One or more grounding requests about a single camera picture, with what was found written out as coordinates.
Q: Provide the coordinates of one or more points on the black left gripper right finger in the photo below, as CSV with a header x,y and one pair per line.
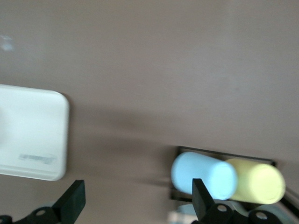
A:
x,y
203,205

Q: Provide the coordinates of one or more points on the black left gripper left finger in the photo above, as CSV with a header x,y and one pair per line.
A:
x,y
70,203

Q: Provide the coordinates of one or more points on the light blue plastic cup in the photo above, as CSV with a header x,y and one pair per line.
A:
x,y
203,173

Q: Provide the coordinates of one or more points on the yellow plastic cup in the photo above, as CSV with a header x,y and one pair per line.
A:
x,y
259,182

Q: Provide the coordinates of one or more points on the beige plastic tray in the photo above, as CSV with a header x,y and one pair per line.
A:
x,y
32,130

